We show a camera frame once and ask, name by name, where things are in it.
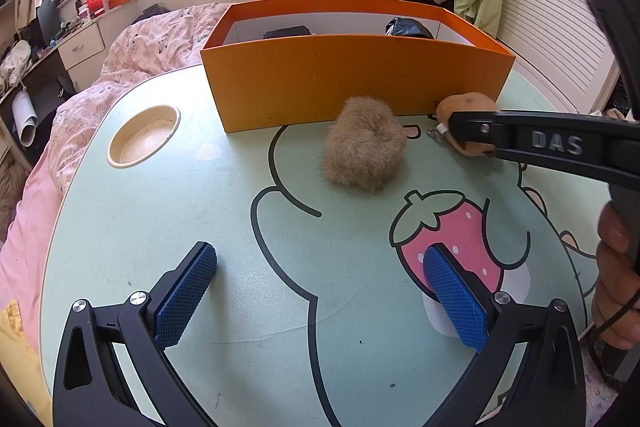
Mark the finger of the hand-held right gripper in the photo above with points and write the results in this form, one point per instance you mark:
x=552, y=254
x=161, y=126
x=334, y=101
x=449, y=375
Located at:
x=520, y=137

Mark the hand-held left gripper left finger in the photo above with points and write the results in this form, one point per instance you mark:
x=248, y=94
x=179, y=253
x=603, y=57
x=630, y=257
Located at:
x=185, y=292

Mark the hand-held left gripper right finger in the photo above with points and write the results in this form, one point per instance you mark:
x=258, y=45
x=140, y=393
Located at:
x=455, y=302

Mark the tan plush toy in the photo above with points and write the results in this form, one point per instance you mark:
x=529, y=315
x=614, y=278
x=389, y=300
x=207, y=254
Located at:
x=465, y=103

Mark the black glossy lace-trimmed pouch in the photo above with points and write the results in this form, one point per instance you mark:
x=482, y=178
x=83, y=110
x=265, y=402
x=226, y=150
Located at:
x=407, y=28

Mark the orange cardboard box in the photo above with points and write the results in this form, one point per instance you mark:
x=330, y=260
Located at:
x=325, y=77

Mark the dark glossy leather case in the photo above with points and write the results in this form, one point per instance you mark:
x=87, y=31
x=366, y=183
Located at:
x=287, y=33

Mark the green cartoon desktop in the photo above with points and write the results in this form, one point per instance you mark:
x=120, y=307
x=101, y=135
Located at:
x=200, y=207

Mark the person's right hand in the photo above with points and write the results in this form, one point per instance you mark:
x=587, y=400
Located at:
x=612, y=287

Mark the white slatted door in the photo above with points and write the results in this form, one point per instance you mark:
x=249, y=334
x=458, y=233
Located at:
x=550, y=32

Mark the pink bed sheet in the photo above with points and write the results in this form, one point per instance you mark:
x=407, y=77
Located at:
x=25, y=232

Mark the yellow cloth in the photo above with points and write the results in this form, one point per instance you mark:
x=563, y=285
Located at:
x=12, y=337

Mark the white paper roll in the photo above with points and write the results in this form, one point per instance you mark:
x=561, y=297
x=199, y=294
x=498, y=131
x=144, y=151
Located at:
x=25, y=117

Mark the pink floral quilt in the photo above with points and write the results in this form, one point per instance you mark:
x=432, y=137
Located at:
x=150, y=42

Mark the white drawer cabinet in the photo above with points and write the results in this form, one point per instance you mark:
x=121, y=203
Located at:
x=80, y=44

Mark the white cloth bundle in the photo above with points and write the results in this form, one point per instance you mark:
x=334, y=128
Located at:
x=15, y=62

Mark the small orange box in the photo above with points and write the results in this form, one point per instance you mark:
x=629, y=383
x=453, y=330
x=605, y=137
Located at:
x=122, y=1

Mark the black monitor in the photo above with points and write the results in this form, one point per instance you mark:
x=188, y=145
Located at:
x=47, y=22

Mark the small red item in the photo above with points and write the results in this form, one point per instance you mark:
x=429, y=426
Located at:
x=94, y=2

